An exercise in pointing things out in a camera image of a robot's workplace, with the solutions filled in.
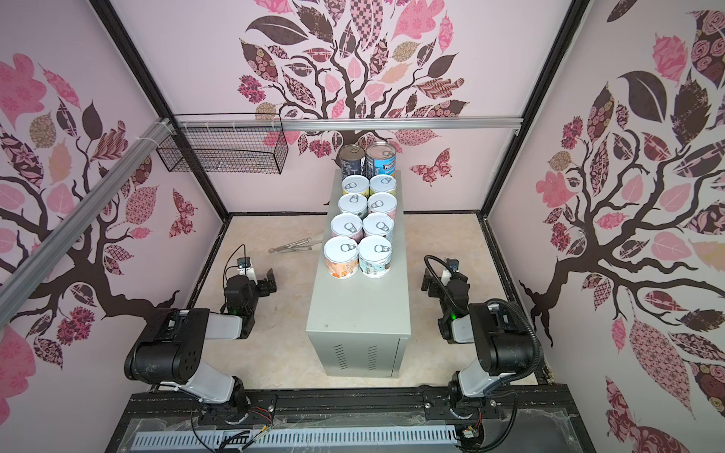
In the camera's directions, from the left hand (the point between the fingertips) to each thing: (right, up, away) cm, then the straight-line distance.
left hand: (259, 273), depth 94 cm
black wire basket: (-12, +45, +1) cm, 47 cm away
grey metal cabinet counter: (+36, -5, -40) cm, 55 cm away
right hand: (+63, +2, -2) cm, 63 cm away
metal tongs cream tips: (+10, +10, +16) cm, 21 cm away
